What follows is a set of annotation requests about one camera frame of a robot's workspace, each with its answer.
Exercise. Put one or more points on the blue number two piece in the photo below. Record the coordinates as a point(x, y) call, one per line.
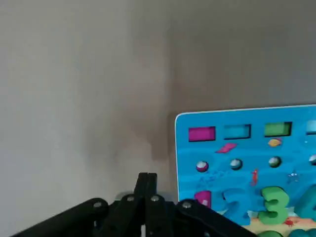
point(237, 191)

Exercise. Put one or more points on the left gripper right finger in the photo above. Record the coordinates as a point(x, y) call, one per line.
point(172, 222)

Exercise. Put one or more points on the teal heart shape piece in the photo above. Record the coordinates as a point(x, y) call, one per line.
point(301, 234)

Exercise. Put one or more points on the blue toy puzzle board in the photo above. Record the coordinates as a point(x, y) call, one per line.
point(247, 153)

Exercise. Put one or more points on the green circle shape piece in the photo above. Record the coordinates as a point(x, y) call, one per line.
point(270, 234)

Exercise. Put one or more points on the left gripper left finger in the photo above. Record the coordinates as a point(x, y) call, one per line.
point(118, 217)

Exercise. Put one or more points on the teal number four piece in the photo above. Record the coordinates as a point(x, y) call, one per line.
point(309, 197)

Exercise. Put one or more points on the green number three piece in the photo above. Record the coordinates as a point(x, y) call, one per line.
point(281, 196)

